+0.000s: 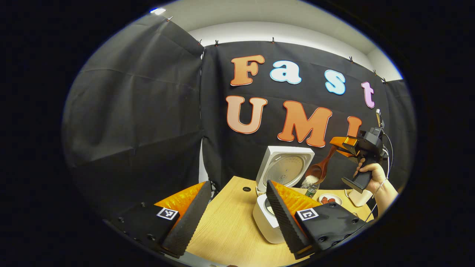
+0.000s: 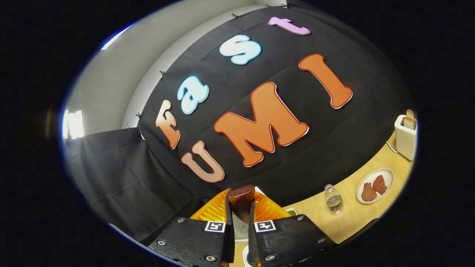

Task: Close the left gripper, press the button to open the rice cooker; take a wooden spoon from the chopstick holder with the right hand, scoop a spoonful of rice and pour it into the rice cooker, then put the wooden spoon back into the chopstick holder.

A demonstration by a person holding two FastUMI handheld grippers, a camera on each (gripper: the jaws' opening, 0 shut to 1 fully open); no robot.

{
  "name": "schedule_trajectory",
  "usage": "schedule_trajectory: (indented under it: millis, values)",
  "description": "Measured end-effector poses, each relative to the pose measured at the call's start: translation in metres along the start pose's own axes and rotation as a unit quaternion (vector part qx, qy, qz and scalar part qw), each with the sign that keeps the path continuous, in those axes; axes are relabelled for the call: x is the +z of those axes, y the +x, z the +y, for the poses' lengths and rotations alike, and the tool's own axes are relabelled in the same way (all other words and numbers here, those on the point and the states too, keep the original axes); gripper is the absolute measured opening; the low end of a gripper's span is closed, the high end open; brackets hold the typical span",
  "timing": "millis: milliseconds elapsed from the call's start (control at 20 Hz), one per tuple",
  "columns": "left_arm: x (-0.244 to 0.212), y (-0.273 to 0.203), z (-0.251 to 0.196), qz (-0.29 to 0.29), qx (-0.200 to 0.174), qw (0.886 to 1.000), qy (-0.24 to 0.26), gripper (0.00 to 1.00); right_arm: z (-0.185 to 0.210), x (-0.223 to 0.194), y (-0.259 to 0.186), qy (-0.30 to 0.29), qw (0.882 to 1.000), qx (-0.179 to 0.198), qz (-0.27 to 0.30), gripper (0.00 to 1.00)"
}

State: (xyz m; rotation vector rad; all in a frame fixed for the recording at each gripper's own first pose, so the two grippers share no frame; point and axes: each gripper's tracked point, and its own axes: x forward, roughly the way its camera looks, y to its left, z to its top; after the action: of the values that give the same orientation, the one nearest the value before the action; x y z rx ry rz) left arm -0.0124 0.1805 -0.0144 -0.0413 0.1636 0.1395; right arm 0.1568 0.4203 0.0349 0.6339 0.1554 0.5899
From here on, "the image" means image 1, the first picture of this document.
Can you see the white toaster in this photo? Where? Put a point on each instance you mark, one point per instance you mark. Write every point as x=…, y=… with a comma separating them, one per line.
x=358, y=199

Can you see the white round plate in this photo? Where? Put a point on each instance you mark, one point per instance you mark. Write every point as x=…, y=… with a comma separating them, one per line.
x=336, y=196

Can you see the ceiling light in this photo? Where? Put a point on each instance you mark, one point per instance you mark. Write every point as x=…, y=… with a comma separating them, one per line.
x=158, y=11

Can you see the brown wooden spoon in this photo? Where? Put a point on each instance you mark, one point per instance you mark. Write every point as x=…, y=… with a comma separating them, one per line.
x=322, y=168

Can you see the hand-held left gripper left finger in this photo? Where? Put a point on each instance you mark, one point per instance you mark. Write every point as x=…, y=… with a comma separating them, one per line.
x=189, y=222

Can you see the clear plastic water bottle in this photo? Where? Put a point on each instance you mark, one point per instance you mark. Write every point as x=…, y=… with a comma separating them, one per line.
x=311, y=191

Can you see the white rice cooker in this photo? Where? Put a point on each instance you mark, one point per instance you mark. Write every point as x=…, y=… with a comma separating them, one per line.
x=265, y=222

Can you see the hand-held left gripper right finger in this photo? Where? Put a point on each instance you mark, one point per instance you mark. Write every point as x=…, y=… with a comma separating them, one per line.
x=284, y=218

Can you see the white rice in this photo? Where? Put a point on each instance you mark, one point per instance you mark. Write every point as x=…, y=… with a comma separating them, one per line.
x=310, y=181

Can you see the black backdrop cloth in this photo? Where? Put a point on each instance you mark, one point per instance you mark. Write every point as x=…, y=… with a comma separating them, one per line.
x=148, y=111

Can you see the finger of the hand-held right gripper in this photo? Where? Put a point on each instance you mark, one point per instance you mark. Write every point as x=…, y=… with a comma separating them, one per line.
x=348, y=152
x=343, y=140

